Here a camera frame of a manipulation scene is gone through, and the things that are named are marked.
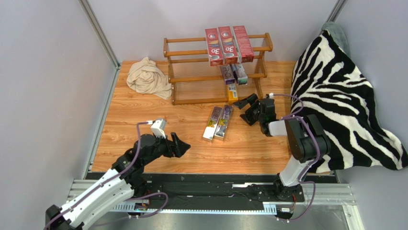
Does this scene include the silver blue Sensitive toothpaste box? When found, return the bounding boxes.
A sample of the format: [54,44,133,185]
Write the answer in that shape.
[220,65,236,85]

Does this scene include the silver purple R&O toothpaste box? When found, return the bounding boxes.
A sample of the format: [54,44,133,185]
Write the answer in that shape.
[231,64,248,85]

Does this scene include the silver gold toothpaste box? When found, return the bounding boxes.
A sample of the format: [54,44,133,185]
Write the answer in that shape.
[202,106,223,142]
[214,104,233,141]

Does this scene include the beige crumpled cloth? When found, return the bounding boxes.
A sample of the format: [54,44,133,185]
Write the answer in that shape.
[126,57,172,100]

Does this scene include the silver gold toothpaste box left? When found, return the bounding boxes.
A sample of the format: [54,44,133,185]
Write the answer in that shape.
[202,106,223,142]

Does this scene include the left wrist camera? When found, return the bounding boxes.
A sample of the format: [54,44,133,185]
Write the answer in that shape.
[150,118,167,138]

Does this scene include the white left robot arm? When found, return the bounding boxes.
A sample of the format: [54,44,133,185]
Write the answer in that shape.
[44,132,191,230]

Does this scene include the aluminium frame post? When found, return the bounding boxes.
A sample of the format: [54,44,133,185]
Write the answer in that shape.
[79,0,121,69]

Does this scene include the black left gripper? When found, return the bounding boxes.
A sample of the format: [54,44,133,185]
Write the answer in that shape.
[143,131,190,165]

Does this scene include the zebra print blanket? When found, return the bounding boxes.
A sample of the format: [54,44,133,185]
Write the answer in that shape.
[291,31,408,173]

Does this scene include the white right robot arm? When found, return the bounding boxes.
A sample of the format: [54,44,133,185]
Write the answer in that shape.
[233,93,331,200]

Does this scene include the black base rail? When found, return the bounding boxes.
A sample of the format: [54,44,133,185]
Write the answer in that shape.
[67,171,358,221]

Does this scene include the wooden two-tier shelf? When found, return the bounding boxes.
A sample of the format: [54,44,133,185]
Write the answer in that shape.
[163,33,273,105]

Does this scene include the orange toothpaste box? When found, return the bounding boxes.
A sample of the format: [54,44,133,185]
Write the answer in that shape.
[226,83,239,104]

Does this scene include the silver gold toothpaste box right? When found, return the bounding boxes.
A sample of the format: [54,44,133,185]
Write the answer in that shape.
[214,104,233,141]

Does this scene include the red 3D toothpaste box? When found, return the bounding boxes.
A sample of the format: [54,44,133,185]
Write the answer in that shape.
[205,28,224,67]
[218,26,238,65]

